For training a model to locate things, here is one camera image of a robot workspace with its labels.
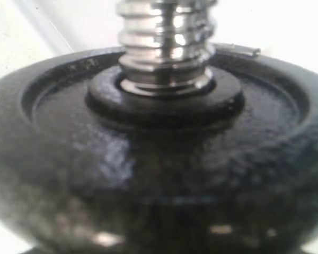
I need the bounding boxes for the chrome threaded dumbbell bar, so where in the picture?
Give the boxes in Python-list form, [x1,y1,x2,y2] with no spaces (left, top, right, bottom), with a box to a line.
[116,1,217,96]

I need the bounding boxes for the black weight plate end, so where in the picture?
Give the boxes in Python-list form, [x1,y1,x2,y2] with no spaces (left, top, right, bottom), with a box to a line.
[0,48,318,253]

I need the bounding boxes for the white backdrop curtain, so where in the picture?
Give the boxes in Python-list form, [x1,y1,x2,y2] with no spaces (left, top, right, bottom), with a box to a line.
[0,0,77,88]

